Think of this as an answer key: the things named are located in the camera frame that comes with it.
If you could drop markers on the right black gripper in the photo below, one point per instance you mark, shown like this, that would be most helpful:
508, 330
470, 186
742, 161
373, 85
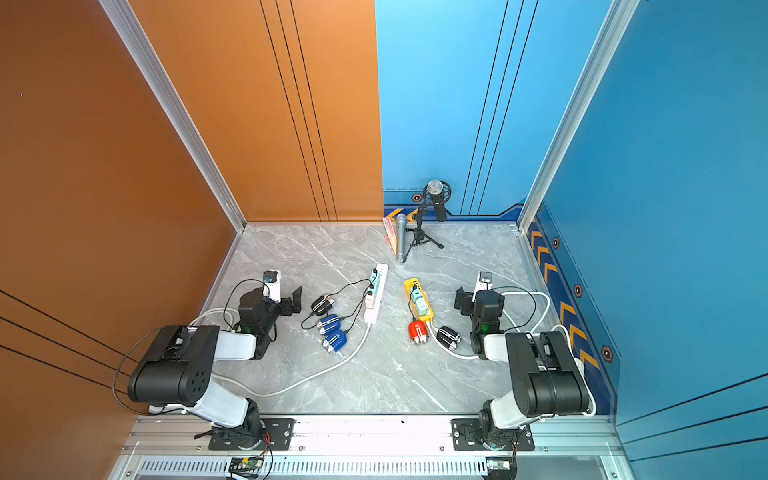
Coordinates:
467, 301

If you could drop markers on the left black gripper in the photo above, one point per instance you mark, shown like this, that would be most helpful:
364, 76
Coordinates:
296, 305

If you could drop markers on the black electric shaver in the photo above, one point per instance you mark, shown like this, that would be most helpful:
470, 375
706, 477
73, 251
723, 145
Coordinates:
448, 337
322, 305

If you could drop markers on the teal USB charger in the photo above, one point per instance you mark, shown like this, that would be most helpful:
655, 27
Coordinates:
416, 293

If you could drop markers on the red electric shaver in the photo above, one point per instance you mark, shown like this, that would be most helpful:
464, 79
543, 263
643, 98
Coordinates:
418, 332

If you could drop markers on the yellow power strip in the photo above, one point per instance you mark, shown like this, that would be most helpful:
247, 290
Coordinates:
408, 285

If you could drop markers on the green USB charger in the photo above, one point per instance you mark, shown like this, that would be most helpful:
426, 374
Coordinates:
422, 307

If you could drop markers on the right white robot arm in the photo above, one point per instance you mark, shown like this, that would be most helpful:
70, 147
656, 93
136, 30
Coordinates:
547, 381

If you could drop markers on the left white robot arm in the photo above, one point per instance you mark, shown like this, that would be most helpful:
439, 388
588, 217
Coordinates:
175, 375

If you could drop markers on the blue electric shaver upper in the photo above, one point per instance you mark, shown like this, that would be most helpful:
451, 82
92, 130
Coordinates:
329, 324

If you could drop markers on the blue electric shaver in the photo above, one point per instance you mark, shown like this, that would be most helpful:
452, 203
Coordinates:
334, 341
329, 324

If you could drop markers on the blue electric shaver lower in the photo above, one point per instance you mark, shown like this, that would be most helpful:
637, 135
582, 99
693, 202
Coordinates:
334, 341

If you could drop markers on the white power strip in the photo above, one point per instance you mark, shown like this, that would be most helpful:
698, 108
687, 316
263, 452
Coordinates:
377, 283

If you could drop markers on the grey handheld microphone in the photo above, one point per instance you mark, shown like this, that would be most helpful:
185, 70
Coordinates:
400, 231

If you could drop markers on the black microphone on tripod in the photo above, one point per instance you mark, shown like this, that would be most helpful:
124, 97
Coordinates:
434, 195

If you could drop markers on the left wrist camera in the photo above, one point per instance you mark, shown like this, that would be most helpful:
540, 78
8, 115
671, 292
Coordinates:
271, 285

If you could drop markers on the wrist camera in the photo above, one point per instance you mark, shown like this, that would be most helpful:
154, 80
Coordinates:
483, 282
271, 285

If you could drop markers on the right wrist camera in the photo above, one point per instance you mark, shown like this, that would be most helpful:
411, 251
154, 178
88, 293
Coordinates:
483, 282

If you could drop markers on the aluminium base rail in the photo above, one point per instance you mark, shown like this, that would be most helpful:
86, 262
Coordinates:
369, 446

